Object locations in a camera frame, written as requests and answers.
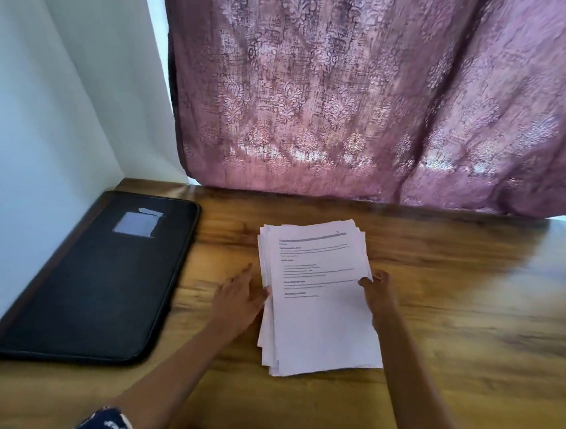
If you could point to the white curtain lining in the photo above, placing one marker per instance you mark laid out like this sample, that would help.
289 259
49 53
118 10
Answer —
110 55

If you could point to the person's right hand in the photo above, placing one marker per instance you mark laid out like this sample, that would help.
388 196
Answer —
383 298

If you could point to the person's left forearm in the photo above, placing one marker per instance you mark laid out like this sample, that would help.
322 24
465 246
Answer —
175 378

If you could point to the person's left hand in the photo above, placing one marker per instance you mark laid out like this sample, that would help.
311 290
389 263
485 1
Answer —
236 305

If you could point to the black folder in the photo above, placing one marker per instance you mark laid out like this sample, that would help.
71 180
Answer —
94 286

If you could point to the pink patterned curtain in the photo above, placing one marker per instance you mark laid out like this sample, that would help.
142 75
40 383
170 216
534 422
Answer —
389 84

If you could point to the person's right forearm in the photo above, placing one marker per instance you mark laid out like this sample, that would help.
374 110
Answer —
411 385

